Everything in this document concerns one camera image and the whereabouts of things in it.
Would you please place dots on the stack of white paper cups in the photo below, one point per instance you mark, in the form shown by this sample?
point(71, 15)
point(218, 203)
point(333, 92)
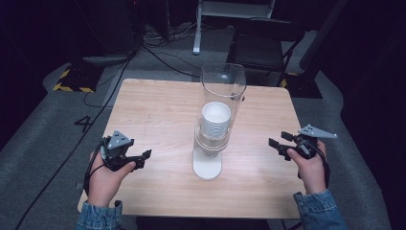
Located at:
point(216, 119)

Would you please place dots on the dark equipment cabinet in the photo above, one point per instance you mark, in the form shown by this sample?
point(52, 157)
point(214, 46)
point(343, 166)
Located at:
point(105, 28)

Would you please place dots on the person's right hand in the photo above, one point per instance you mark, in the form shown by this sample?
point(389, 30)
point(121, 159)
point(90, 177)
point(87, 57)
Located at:
point(310, 172)

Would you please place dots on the clear cup dispenser white base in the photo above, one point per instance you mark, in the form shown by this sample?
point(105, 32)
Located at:
point(208, 166)

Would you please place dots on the black yellow-striped base plate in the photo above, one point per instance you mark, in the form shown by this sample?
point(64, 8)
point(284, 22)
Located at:
point(76, 79)
point(303, 86)

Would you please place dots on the person's left hand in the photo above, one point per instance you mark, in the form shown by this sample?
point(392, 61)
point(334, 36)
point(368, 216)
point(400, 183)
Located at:
point(103, 182)

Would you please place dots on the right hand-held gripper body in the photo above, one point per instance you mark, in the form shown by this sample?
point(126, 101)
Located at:
point(310, 140)

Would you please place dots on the black folding chair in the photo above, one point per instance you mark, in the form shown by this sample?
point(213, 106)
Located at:
point(260, 48)

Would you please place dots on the white metal stand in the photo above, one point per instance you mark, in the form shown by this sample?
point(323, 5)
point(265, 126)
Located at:
point(204, 19)

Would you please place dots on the black slanted pole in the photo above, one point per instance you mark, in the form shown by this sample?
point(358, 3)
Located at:
point(322, 35)

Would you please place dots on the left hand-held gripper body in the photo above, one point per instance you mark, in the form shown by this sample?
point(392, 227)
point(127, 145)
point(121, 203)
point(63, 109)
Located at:
point(117, 143)

